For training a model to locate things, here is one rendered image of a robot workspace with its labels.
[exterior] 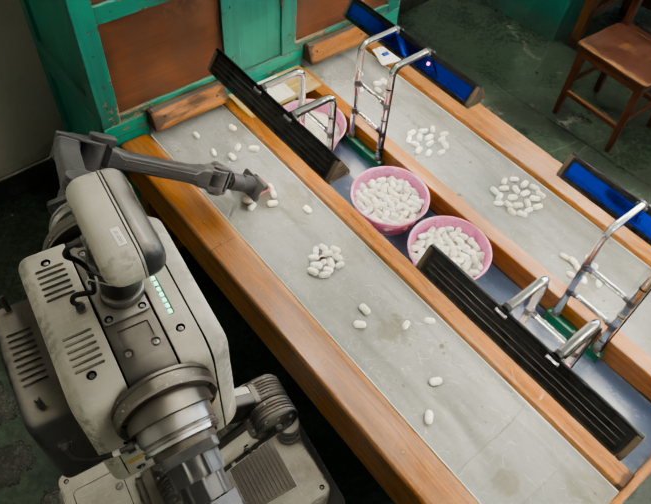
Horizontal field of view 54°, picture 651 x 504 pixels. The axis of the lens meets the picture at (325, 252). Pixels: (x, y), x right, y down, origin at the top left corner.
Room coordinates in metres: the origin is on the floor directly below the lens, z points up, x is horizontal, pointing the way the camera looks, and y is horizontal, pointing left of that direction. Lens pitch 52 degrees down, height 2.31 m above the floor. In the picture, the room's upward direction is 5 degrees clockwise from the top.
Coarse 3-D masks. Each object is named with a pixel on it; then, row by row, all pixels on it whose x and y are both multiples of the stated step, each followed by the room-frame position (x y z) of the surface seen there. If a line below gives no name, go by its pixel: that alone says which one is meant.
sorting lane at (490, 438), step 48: (192, 144) 1.65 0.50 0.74; (240, 192) 1.44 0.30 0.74; (288, 192) 1.46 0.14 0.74; (288, 240) 1.25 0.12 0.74; (336, 240) 1.27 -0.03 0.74; (288, 288) 1.07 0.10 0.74; (336, 288) 1.08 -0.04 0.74; (384, 288) 1.10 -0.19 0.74; (336, 336) 0.92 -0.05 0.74; (384, 336) 0.93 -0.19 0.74; (432, 336) 0.95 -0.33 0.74; (384, 384) 0.78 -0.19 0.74; (480, 384) 0.81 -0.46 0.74; (432, 432) 0.66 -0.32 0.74; (480, 432) 0.67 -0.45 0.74; (528, 432) 0.68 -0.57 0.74; (480, 480) 0.54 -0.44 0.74; (528, 480) 0.55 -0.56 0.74; (576, 480) 0.57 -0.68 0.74
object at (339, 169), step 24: (216, 48) 1.70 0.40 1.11; (216, 72) 1.64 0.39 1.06; (240, 72) 1.59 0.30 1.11; (240, 96) 1.54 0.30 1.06; (264, 96) 1.50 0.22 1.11; (264, 120) 1.44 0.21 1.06; (288, 144) 1.35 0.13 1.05; (312, 144) 1.32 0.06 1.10; (312, 168) 1.27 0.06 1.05; (336, 168) 1.24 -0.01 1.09
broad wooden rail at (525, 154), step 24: (408, 72) 2.14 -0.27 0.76; (432, 96) 2.01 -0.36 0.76; (480, 120) 1.89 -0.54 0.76; (504, 144) 1.77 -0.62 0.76; (528, 144) 1.78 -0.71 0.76; (528, 168) 1.65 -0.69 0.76; (552, 168) 1.66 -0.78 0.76; (576, 192) 1.55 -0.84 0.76; (600, 216) 1.45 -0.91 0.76; (624, 240) 1.36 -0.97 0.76; (648, 264) 1.28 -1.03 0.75
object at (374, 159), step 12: (372, 36) 1.82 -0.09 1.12; (384, 36) 1.85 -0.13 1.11; (360, 48) 1.79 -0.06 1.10; (360, 60) 1.78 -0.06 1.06; (408, 60) 1.72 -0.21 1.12; (360, 72) 1.79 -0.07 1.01; (396, 72) 1.68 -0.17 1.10; (360, 84) 1.77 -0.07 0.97; (372, 96) 1.73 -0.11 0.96; (384, 108) 1.68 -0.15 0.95; (384, 120) 1.67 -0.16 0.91; (348, 132) 1.81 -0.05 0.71; (384, 132) 1.68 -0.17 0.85; (348, 144) 1.78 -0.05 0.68; (360, 144) 1.75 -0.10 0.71; (360, 156) 1.73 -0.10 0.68; (372, 156) 1.70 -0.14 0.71
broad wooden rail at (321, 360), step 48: (144, 144) 1.60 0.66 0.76; (144, 192) 1.50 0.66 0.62; (192, 192) 1.40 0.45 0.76; (192, 240) 1.25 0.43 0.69; (240, 240) 1.22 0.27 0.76; (240, 288) 1.04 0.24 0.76; (288, 336) 0.89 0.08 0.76; (336, 384) 0.76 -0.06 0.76; (384, 432) 0.64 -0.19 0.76; (384, 480) 0.56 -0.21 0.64; (432, 480) 0.53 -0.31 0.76
